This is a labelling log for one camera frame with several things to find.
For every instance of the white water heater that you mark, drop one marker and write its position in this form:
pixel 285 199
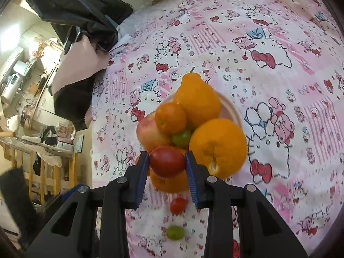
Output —
pixel 10 86

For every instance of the small mandarin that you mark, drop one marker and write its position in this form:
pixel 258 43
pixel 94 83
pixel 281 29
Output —
pixel 170 117

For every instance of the wooden rack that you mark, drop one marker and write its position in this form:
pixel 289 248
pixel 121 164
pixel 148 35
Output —
pixel 16 140

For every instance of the pink strawberry-shaped plate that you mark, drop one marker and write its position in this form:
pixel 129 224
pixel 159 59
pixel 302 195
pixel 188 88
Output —
pixel 231 110

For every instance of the large round orange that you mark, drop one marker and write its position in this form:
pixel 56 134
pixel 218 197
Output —
pixel 219 145
pixel 169 185

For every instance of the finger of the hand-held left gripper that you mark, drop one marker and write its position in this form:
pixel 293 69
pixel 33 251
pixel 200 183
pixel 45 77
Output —
pixel 70 193

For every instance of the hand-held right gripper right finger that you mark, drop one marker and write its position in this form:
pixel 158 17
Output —
pixel 192 182

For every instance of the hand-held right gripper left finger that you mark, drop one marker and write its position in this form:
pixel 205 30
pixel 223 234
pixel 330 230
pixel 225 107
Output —
pixel 141 182

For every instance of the small red tomato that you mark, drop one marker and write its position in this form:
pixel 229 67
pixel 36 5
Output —
pixel 178 205

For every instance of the pear-shaped orange with stem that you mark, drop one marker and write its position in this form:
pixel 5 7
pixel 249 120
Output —
pixel 199 102

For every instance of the red apple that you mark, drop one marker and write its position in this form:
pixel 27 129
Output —
pixel 149 134

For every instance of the green grape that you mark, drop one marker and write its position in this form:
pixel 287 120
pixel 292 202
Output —
pixel 175 232
pixel 182 138

